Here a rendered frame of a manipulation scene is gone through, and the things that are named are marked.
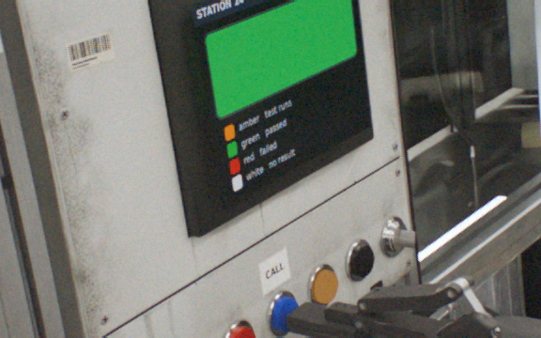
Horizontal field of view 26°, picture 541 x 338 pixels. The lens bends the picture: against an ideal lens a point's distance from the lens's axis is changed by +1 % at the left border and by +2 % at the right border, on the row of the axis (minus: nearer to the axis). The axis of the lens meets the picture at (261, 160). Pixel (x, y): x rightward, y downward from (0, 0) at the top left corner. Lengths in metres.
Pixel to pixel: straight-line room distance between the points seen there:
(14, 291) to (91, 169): 0.10
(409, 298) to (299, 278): 0.15
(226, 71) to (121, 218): 0.14
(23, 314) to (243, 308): 0.23
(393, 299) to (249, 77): 0.21
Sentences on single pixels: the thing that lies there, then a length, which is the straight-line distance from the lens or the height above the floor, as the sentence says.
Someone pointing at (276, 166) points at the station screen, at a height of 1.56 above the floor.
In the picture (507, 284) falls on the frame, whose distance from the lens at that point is 1.79.
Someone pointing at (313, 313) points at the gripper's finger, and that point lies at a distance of 1.01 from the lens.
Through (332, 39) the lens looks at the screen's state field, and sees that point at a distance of 1.02.
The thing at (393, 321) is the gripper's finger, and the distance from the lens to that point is 0.96.
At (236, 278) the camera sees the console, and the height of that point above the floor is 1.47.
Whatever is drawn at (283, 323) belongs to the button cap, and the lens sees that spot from 1.02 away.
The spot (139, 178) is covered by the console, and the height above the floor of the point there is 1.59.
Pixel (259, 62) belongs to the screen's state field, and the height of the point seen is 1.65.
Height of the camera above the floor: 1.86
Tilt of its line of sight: 18 degrees down
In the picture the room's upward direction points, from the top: 8 degrees counter-clockwise
